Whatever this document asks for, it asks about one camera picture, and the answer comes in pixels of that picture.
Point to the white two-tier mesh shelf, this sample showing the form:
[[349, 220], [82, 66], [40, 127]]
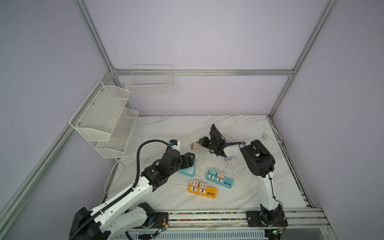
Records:
[[105, 121]]

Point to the blue power strip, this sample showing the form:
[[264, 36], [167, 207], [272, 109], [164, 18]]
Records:
[[226, 182]]

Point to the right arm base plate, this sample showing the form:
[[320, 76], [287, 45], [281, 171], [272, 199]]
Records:
[[266, 219]]

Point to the white wire basket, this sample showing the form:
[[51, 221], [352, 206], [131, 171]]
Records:
[[151, 81]]

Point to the green plug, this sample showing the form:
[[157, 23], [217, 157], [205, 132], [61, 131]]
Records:
[[213, 172]]

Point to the pink plug orange left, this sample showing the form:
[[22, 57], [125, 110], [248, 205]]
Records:
[[194, 184]]

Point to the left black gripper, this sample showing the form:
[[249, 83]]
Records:
[[186, 160]]

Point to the pink plug on blue strip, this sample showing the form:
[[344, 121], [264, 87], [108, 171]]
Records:
[[220, 175]]

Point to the pink plug orange right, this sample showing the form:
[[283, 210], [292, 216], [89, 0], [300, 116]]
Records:
[[202, 186]]

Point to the pink plug orange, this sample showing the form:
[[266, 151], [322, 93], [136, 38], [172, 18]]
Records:
[[194, 184], [202, 186]]

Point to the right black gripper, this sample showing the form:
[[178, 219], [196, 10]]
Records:
[[204, 141]]

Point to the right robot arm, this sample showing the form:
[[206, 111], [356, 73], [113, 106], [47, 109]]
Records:
[[260, 163]]

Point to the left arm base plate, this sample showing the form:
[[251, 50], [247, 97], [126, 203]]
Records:
[[156, 221]]

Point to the aluminium front rail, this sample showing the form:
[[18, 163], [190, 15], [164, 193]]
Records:
[[303, 224]]

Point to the teal triangular power strip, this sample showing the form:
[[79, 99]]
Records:
[[189, 172]]

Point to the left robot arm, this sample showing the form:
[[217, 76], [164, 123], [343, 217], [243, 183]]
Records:
[[111, 218]]

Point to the orange power strip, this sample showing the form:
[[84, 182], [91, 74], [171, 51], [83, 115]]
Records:
[[209, 192]]

